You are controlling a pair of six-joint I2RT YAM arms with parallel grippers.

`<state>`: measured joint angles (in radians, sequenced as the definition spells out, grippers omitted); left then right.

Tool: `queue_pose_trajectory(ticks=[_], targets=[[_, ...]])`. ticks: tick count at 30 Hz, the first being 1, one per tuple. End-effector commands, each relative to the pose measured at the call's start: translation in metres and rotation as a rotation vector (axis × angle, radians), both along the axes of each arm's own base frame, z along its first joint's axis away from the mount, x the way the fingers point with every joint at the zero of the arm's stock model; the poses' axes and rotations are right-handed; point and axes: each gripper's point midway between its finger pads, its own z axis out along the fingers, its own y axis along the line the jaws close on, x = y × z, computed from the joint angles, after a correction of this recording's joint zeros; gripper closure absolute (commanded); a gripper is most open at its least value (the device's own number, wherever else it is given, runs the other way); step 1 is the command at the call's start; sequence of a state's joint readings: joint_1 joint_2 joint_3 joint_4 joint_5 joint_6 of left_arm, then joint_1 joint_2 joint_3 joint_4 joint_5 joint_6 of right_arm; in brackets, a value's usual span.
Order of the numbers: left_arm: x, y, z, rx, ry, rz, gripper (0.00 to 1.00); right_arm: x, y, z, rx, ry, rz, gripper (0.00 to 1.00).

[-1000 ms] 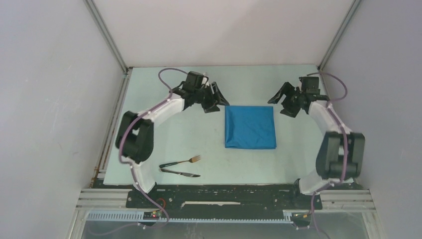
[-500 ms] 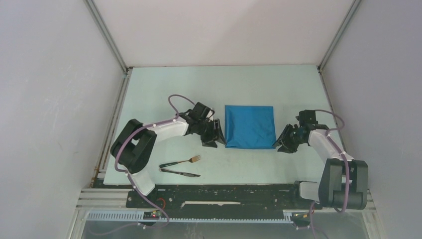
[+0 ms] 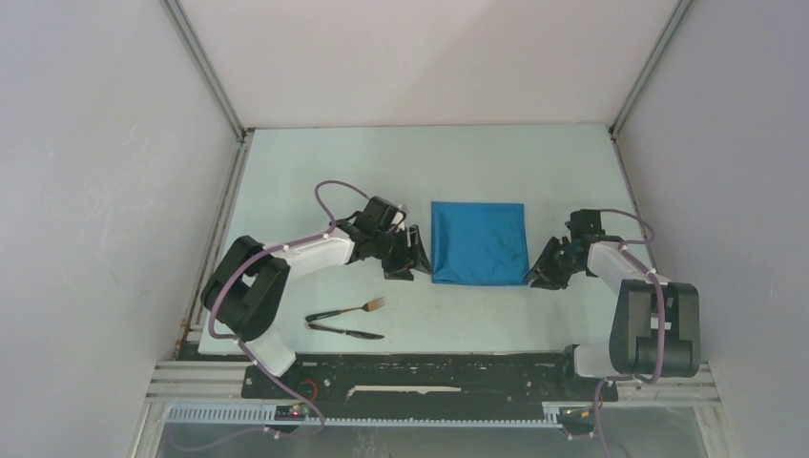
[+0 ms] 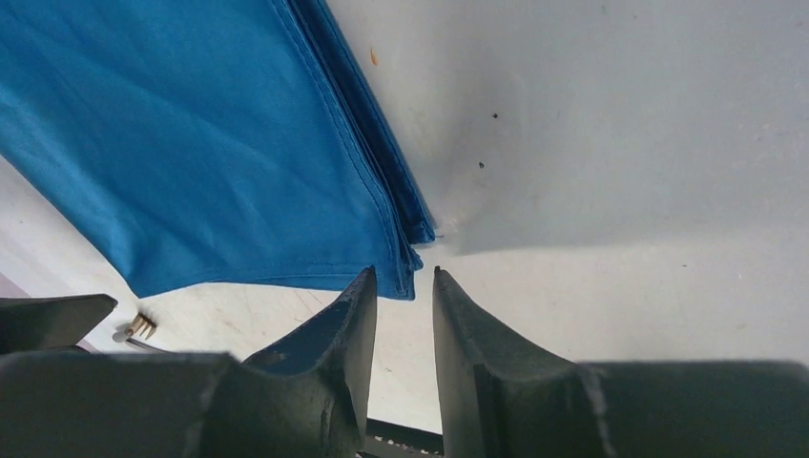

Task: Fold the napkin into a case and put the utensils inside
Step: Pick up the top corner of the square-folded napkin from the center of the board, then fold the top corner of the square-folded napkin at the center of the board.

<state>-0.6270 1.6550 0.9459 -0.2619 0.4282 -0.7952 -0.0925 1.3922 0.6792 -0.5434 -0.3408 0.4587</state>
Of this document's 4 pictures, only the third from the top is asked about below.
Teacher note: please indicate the blue cloth napkin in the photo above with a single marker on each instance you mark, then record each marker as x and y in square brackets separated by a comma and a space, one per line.
[478, 243]

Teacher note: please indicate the knife with black handle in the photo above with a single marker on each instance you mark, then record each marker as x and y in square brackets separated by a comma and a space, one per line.
[357, 334]

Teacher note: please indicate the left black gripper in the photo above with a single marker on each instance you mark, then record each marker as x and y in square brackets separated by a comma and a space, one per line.
[419, 258]

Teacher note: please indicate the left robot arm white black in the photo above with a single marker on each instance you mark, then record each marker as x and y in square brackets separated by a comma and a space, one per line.
[244, 293]

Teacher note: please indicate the aluminium frame rail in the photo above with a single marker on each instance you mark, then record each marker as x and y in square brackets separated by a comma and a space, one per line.
[210, 393]

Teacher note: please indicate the small circuit board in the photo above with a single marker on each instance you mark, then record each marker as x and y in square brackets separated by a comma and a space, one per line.
[291, 413]

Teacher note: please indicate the fork with black handle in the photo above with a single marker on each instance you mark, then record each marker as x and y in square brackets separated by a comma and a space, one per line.
[370, 306]

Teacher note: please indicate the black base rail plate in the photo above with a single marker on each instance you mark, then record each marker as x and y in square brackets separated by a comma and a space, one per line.
[527, 378]

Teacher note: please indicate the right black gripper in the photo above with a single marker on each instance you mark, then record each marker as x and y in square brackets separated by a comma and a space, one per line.
[543, 264]

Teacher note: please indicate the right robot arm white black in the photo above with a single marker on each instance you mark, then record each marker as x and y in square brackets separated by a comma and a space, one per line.
[655, 331]

